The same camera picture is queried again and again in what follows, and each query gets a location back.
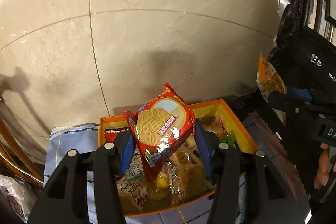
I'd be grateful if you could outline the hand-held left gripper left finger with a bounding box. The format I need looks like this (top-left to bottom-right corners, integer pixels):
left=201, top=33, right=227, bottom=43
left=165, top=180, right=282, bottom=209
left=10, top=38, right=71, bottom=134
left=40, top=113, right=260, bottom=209
left=28, top=131, right=137, bottom=224

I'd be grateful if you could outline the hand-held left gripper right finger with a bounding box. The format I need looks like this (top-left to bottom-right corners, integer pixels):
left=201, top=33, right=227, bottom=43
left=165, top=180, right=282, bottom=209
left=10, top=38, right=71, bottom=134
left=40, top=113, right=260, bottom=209
left=194, top=118, right=313, bottom=224

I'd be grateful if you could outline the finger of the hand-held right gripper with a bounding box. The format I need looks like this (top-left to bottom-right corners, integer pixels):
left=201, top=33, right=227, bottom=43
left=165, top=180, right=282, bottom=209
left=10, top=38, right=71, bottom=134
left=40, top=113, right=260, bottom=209
left=287, top=87, right=313, bottom=103
left=268, top=91, right=320, bottom=122

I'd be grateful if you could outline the clear packet with white label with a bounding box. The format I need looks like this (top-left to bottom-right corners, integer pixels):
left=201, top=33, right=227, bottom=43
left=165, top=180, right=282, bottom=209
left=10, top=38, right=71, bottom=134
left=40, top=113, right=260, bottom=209
left=125, top=157, right=144, bottom=182

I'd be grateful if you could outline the dark brown red packet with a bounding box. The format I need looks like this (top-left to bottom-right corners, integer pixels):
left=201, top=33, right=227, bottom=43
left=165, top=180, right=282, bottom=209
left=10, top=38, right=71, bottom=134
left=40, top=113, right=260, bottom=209
left=103, top=126, right=130, bottom=144

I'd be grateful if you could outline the bread bun packet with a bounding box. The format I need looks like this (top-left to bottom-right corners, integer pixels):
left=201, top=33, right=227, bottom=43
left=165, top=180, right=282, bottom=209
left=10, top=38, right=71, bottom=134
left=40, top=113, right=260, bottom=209
left=169, top=149, right=196, bottom=165

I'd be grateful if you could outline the orange printed packet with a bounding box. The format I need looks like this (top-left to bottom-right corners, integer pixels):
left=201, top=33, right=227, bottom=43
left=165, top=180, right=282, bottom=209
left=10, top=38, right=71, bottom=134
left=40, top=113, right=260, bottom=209
left=257, top=52, right=288, bottom=126

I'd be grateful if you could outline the yellow green packet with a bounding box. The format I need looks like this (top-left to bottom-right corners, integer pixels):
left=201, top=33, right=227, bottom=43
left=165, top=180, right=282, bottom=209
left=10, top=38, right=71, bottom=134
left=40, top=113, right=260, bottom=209
left=219, top=132, right=238, bottom=149

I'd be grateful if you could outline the pink packet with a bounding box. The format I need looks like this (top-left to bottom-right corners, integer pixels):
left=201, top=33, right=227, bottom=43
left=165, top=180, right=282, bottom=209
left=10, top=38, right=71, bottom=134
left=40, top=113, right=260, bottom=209
left=206, top=116, right=227, bottom=136

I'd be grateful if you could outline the white bun packet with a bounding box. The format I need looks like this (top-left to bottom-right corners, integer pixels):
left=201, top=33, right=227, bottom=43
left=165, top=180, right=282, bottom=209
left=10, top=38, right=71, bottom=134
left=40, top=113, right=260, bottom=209
left=116, top=175, right=149, bottom=212

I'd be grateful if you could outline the orange cardboard box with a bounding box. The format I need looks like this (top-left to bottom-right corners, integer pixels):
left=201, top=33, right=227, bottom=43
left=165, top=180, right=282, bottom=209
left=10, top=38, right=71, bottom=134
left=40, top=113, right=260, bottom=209
left=98, top=99, right=260, bottom=217

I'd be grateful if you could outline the red biscuit packet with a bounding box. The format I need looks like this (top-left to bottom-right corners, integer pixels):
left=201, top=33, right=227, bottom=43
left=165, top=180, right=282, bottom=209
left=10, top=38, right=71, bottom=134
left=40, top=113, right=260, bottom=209
left=121, top=82, right=196, bottom=182

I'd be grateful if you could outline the yellow packet with red label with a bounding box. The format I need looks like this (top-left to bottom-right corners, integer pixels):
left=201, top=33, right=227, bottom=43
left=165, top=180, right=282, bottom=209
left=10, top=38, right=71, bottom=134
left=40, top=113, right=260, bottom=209
left=148, top=177, right=171, bottom=201

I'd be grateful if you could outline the person's right hand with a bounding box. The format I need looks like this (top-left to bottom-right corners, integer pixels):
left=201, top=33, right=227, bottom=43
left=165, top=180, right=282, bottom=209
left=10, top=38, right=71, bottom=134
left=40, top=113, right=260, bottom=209
left=314, top=143, right=332, bottom=188

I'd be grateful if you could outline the blue striped tablecloth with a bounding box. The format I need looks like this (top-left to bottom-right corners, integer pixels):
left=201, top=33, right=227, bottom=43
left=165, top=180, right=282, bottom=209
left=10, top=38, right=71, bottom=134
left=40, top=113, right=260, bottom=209
left=43, top=123, right=247, bottom=224

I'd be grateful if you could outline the white plastic bag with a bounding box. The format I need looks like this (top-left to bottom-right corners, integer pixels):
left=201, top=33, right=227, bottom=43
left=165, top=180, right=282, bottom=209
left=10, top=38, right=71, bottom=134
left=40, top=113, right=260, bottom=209
left=0, top=175, right=37, bottom=223

